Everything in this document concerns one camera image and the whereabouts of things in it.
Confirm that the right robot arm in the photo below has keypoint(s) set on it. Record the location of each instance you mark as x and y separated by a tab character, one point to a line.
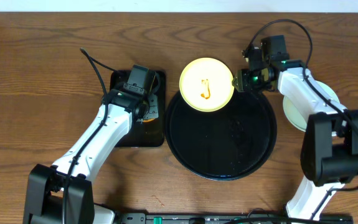
329	153

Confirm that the yellow plate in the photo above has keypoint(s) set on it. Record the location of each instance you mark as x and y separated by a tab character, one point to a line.
206	84

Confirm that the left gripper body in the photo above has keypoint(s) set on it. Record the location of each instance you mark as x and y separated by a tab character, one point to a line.
150	109

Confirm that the orange green sponge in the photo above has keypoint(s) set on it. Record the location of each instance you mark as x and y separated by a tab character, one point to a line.
148	120

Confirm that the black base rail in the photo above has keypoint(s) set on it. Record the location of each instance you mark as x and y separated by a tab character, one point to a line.
256	218

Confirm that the black round tray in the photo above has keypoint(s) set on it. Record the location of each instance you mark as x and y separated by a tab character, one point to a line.
227	144

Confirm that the light green plate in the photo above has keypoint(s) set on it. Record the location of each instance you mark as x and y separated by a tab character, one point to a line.
294	116

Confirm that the black rectangular tray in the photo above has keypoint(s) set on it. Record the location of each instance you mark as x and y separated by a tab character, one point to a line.
150	133

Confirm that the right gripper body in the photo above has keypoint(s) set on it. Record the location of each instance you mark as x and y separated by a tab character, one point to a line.
241	81

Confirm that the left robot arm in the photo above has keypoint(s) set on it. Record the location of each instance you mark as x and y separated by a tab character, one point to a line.
63	192

